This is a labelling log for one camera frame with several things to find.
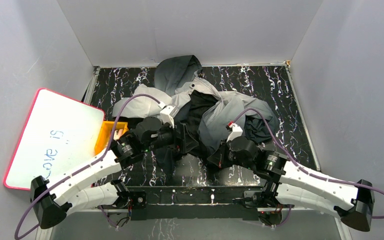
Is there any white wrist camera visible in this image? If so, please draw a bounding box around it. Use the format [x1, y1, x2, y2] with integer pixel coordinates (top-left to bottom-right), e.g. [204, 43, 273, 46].
[158, 102, 179, 129]
[226, 121, 243, 142]

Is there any orange plastic bin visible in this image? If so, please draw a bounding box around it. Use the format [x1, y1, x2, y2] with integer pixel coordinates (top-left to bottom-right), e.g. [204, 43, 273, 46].
[94, 120, 129, 155]

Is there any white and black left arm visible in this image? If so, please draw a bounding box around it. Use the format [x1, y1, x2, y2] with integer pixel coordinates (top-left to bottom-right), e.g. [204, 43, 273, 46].
[30, 117, 199, 229]

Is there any grey and black jacket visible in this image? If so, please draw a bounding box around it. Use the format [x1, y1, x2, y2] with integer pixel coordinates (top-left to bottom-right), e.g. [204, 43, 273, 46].
[112, 55, 279, 174]

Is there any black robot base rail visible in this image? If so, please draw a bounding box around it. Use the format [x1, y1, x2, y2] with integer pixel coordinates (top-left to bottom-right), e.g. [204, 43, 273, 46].
[97, 186, 296, 229]

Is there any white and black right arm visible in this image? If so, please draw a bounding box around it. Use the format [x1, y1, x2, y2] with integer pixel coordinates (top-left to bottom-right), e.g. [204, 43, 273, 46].
[208, 136, 375, 232]

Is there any pink framed whiteboard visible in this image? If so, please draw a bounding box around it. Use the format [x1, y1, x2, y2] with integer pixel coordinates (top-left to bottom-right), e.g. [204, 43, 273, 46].
[3, 88, 105, 190]

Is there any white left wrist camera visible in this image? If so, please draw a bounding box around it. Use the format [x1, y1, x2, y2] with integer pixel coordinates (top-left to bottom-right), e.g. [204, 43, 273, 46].
[158, 102, 179, 129]

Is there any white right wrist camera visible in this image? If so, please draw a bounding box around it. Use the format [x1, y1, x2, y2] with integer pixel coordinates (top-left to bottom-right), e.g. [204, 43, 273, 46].
[226, 121, 243, 142]

